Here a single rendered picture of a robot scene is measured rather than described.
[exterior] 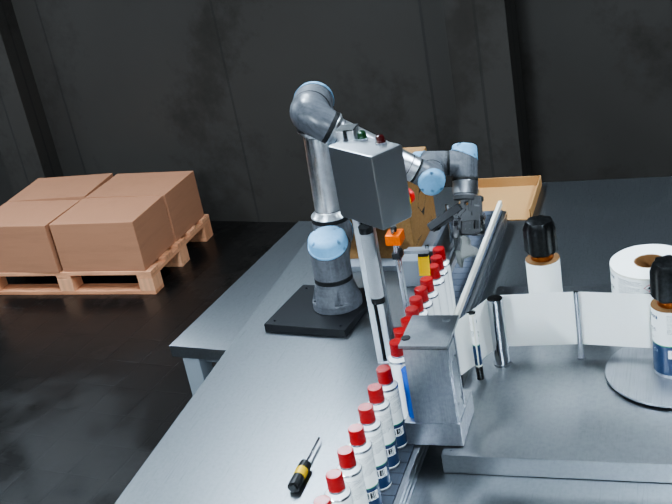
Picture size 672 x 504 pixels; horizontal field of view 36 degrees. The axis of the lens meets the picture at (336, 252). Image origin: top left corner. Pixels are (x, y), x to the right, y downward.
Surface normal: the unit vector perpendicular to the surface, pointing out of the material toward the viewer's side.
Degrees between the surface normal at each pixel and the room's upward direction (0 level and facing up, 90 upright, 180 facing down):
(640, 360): 0
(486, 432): 0
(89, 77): 90
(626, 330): 90
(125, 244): 90
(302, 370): 0
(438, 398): 90
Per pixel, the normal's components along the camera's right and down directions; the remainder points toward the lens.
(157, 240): 0.93, -0.02
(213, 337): -0.17, -0.90
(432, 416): -0.29, 0.44
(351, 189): -0.78, 0.38
